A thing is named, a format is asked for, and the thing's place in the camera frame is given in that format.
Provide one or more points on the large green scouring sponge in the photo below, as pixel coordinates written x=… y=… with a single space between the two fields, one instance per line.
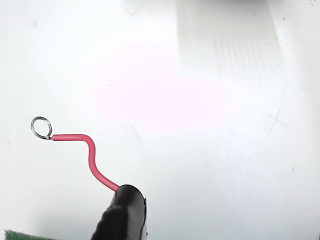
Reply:
x=22 y=235

